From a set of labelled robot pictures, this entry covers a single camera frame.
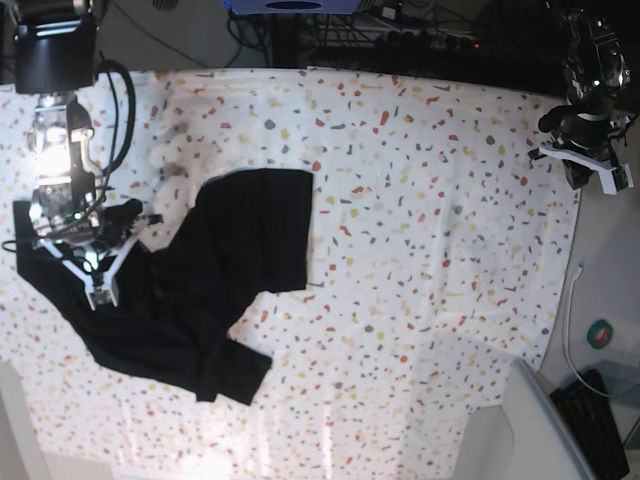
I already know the black wire rack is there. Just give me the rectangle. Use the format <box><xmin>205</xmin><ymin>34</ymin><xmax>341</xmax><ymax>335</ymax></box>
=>
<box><xmin>268</xmin><ymin>1</ymin><xmax>479</xmax><ymax>69</ymax></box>

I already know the white charging cable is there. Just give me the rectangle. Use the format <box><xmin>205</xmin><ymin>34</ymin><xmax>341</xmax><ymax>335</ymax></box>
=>
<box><xmin>562</xmin><ymin>263</ymin><xmax>612</xmax><ymax>398</ymax></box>

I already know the blue box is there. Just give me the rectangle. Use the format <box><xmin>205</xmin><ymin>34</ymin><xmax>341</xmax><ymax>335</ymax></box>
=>
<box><xmin>222</xmin><ymin>0</ymin><xmax>371</xmax><ymax>15</ymax></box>

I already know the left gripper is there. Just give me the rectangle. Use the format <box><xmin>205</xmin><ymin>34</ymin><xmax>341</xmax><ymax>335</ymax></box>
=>
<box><xmin>538</xmin><ymin>102</ymin><xmax>623</xmax><ymax>163</ymax></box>

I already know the black keyboard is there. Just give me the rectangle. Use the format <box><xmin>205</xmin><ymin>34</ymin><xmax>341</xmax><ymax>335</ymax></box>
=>
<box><xmin>550</xmin><ymin>380</ymin><xmax>630</xmax><ymax>480</ymax></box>

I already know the black power strip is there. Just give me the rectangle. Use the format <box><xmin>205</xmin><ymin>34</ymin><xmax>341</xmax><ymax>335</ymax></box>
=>
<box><xmin>374</xmin><ymin>30</ymin><xmax>482</xmax><ymax>50</ymax></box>

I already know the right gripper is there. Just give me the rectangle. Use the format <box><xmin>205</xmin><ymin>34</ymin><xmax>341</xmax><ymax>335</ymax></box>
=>
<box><xmin>29</xmin><ymin>184</ymin><xmax>143</xmax><ymax>250</ymax></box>

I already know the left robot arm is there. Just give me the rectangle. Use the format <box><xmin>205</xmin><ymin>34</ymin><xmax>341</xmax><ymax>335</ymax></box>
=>
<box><xmin>538</xmin><ymin>8</ymin><xmax>630</xmax><ymax>163</ymax></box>

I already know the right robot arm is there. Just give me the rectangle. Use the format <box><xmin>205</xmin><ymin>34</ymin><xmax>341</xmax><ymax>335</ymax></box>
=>
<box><xmin>9</xmin><ymin>1</ymin><xmax>142</xmax><ymax>250</ymax></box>

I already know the terrazzo patterned tablecloth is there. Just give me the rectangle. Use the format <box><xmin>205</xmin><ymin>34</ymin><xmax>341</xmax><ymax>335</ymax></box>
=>
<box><xmin>1</xmin><ymin>70</ymin><xmax>579</xmax><ymax>479</ymax></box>

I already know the black t-shirt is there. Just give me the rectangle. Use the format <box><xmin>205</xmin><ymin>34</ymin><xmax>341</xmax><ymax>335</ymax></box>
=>
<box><xmin>13</xmin><ymin>169</ymin><xmax>313</xmax><ymax>405</ymax></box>

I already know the grey monitor edge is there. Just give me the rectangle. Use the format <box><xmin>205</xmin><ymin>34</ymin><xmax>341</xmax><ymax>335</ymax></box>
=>
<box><xmin>502</xmin><ymin>359</ymin><xmax>596</xmax><ymax>480</ymax></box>

